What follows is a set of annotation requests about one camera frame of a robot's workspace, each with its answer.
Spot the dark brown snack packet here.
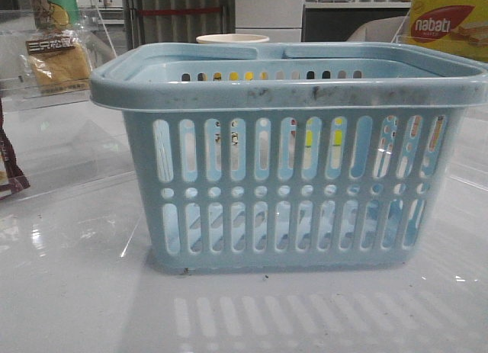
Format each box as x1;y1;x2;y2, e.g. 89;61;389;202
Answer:
1;106;31;199

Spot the clear acrylic display stand left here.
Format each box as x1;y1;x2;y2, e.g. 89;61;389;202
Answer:
1;10;133;210

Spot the packaged bread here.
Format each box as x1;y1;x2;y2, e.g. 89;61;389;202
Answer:
22;30;92;96

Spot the white cabinet in background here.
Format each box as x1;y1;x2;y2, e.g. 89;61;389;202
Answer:
235;0;305;43

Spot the yellow nabati wafer box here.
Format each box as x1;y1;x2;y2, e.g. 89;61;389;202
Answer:
401;0;487;62

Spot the green cartoon snack canister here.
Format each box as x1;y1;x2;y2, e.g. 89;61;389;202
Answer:
30;0;79;30

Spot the white paper cup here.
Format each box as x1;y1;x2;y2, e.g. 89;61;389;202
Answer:
196;34;270;44

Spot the light blue plastic basket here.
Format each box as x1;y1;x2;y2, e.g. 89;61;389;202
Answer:
89;42;487;271

